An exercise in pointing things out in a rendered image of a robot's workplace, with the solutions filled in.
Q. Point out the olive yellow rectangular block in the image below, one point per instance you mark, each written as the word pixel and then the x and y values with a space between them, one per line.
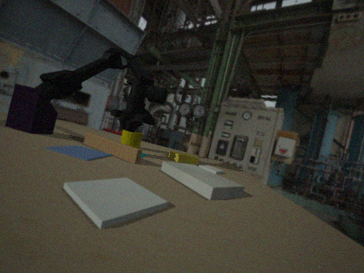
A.
pixel 183 157

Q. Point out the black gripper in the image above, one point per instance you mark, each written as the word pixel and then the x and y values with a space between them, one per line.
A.
pixel 130 118

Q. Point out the grey flat square pad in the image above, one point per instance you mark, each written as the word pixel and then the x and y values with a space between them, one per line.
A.
pixel 111 201

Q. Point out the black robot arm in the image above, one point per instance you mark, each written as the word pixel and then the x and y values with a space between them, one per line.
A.
pixel 61 84

